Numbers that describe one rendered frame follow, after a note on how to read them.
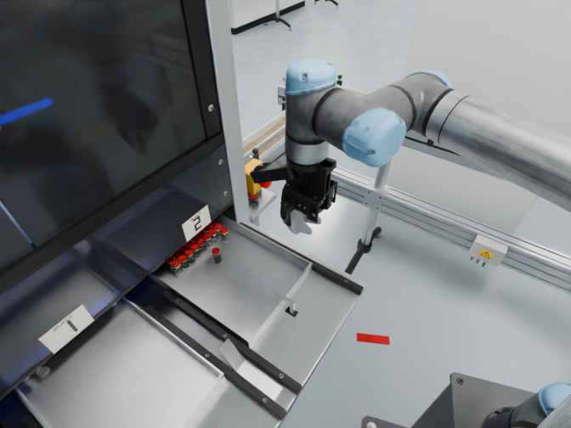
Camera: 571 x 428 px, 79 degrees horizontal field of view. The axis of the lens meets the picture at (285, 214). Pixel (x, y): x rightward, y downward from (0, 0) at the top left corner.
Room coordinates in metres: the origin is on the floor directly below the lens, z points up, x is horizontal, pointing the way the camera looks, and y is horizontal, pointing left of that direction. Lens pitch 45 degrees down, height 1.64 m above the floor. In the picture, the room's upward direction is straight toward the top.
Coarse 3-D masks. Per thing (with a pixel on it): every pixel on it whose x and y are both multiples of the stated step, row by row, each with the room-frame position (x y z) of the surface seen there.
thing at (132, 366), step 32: (128, 320) 0.41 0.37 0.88; (64, 352) 0.33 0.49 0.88; (96, 352) 0.33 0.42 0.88; (128, 352) 0.33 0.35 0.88; (160, 352) 0.33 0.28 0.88; (192, 352) 0.32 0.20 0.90; (32, 384) 0.27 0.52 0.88; (64, 384) 0.27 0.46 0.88; (96, 384) 0.27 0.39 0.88; (128, 384) 0.27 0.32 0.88; (160, 384) 0.27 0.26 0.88; (192, 384) 0.27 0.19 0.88; (64, 416) 0.21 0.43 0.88; (96, 416) 0.21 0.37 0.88; (128, 416) 0.21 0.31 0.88; (160, 416) 0.21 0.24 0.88; (192, 416) 0.20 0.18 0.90
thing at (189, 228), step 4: (204, 208) 0.62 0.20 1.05; (200, 212) 0.61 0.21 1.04; (204, 212) 0.62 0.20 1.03; (208, 212) 0.63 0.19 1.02; (196, 216) 0.60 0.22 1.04; (200, 216) 0.61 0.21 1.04; (204, 216) 0.62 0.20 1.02; (208, 216) 0.63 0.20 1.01; (188, 220) 0.58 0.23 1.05; (192, 220) 0.59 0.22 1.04; (196, 220) 0.60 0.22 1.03; (204, 220) 0.62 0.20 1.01; (208, 220) 0.63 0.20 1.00; (184, 224) 0.57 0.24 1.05; (188, 224) 0.58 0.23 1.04; (192, 224) 0.59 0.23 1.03; (200, 224) 0.60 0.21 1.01; (204, 224) 0.61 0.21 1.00; (184, 228) 0.57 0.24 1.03; (188, 228) 0.57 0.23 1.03; (192, 228) 0.58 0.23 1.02; (200, 228) 0.60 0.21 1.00; (184, 232) 0.56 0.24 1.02; (188, 232) 0.57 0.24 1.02; (192, 232) 0.58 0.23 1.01; (196, 232) 0.59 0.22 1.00; (188, 236) 0.57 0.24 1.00; (192, 236) 0.58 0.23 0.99; (188, 240) 0.57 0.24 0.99
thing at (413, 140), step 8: (280, 88) 1.55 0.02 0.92; (344, 88) 1.46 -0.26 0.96; (280, 96) 1.55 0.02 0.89; (360, 96) 1.42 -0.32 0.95; (280, 104) 1.55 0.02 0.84; (408, 136) 1.20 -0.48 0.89; (416, 136) 1.18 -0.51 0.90; (408, 144) 1.19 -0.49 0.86; (416, 144) 1.17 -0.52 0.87; (424, 144) 1.16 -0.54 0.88; (432, 144) 1.13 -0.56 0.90; (424, 152) 1.15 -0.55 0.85; (432, 152) 1.14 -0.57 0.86; (440, 152) 1.12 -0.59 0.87; (448, 152) 1.11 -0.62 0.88; (448, 160) 1.10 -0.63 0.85; (456, 160) 1.08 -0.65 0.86; (464, 160) 1.07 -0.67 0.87; (472, 168) 1.05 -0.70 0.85; (480, 168) 1.04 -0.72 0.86; (496, 176) 1.00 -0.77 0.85
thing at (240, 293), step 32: (224, 224) 0.73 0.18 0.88; (224, 256) 0.60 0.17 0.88; (256, 256) 0.60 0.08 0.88; (288, 256) 0.59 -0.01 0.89; (192, 288) 0.50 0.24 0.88; (224, 288) 0.50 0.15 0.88; (256, 288) 0.50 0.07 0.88; (288, 288) 0.50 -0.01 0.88; (224, 320) 0.41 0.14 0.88; (256, 320) 0.41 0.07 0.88
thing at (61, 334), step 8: (72, 312) 0.34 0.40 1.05; (80, 312) 0.35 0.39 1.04; (64, 320) 0.32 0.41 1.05; (72, 320) 0.33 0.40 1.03; (80, 320) 0.34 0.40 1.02; (88, 320) 0.35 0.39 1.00; (56, 328) 0.31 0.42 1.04; (64, 328) 0.32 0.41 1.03; (80, 328) 0.33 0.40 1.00; (48, 336) 0.30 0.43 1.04; (56, 336) 0.30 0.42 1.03; (64, 336) 0.31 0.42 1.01; (72, 336) 0.32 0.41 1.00; (48, 344) 0.29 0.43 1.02; (56, 344) 0.30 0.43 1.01; (64, 344) 0.30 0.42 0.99
